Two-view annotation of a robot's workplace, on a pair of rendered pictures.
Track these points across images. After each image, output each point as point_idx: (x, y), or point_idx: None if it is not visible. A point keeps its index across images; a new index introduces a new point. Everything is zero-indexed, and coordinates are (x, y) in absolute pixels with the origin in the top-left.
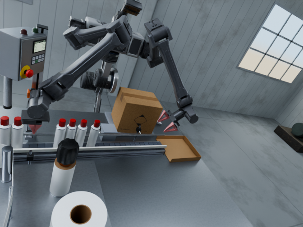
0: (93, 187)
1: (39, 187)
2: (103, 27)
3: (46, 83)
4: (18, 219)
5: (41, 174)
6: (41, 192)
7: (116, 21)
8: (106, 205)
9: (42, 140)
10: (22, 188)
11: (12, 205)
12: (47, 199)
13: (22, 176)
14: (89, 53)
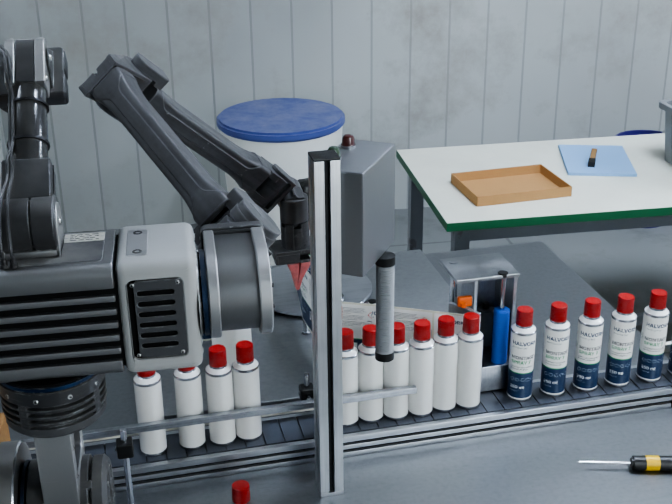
0: (161, 370)
1: (271, 364)
2: (160, 116)
3: (280, 168)
4: (292, 332)
5: (274, 383)
6: (266, 359)
7: (144, 57)
8: (132, 376)
9: (298, 486)
10: (301, 362)
11: (308, 343)
12: (254, 351)
13: (309, 377)
14: (203, 121)
